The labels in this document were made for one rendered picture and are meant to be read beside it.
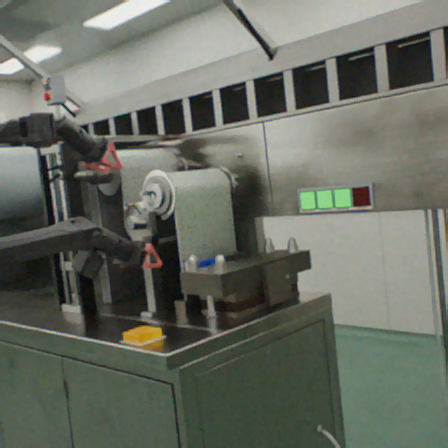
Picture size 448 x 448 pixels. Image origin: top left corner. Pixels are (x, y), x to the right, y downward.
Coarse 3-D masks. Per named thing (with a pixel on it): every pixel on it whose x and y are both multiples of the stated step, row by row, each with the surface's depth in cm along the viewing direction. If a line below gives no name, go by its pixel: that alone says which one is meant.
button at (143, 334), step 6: (132, 330) 144; (138, 330) 143; (144, 330) 142; (150, 330) 142; (156, 330) 142; (126, 336) 142; (132, 336) 140; (138, 336) 139; (144, 336) 139; (150, 336) 141; (156, 336) 142; (138, 342) 139
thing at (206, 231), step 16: (192, 208) 170; (208, 208) 174; (224, 208) 179; (176, 224) 165; (192, 224) 169; (208, 224) 174; (224, 224) 179; (192, 240) 169; (208, 240) 174; (224, 240) 179; (208, 256) 174
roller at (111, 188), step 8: (112, 160) 183; (176, 160) 198; (112, 168) 184; (120, 176) 181; (104, 184) 188; (112, 184) 185; (120, 184) 182; (104, 192) 188; (112, 192) 185; (120, 192) 186
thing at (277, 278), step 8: (272, 264) 163; (280, 264) 164; (288, 264) 166; (264, 272) 161; (272, 272) 161; (280, 272) 164; (288, 272) 166; (264, 280) 161; (272, 280) 161; (280, 280) 164; (288, 280) 166; (264, 288) 161; (272, 288) 161; (280, 288) 164; (288, 288) 166; (272, 296) 161; (280, 296) 164; (288, 296) 166; (272, 304) 161
